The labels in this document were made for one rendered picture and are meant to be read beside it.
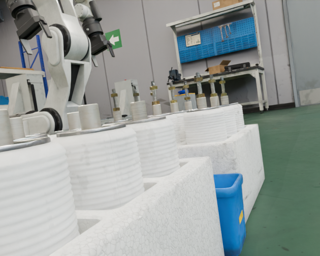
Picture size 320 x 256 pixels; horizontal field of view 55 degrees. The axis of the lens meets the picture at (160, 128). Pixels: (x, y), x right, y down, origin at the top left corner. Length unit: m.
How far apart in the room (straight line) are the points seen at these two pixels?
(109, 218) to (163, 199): 0.07
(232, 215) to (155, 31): 6.21
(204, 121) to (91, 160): 0.41
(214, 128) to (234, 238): 0.24
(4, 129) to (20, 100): 2.93
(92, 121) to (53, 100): 1.06
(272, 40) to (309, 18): 0.64
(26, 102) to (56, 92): 1.79
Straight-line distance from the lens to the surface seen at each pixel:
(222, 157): 0.64
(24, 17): 1.23
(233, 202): 0.54
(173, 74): 5.43
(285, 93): 5.80
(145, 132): 0.40
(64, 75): 1.31
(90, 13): 1.61
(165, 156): 0.41
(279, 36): 5.89
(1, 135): 0.25
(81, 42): 1.37
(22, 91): 3.19
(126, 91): 4.57
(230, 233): 0.56
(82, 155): 0.30
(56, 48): 1.31
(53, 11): 1.41
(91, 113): 0.34
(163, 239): 0.32
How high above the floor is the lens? 0.26
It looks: 3 degrees down
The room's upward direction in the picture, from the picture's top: 8 degrees counter-clockwise
